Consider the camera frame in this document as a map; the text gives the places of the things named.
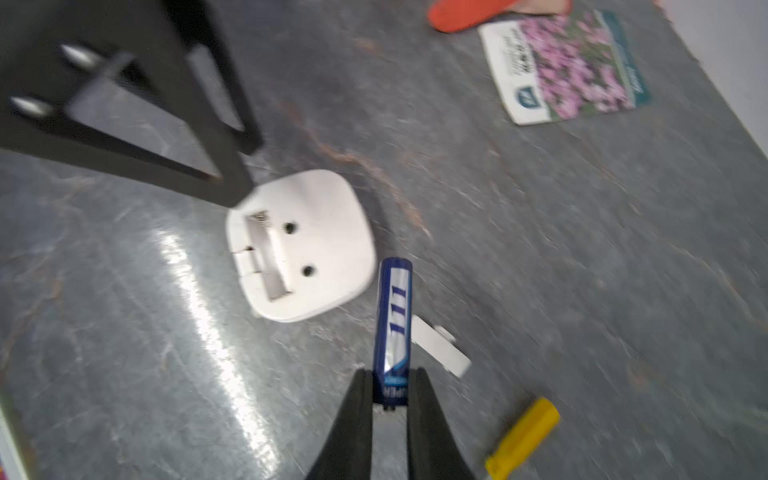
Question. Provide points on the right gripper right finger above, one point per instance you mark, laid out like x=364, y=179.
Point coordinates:
x=432, y=452

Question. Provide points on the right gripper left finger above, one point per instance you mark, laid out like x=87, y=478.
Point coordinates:
x=347, y=451

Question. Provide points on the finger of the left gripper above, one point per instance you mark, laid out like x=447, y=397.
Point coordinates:
x=195, y=23
x=51, y=50

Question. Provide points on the yellow handled screwdriver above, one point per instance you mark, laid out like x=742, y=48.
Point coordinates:
x=521, y=441

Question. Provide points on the white battery cover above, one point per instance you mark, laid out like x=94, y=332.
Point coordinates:
x=440, y=345

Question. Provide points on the white alarm device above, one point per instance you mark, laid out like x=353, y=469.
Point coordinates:
x=302, y=245

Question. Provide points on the orange rubber glove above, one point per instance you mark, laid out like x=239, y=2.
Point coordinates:
x=452, y=16

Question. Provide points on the flower seed packet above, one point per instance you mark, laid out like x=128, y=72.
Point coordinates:
x=551, y=69

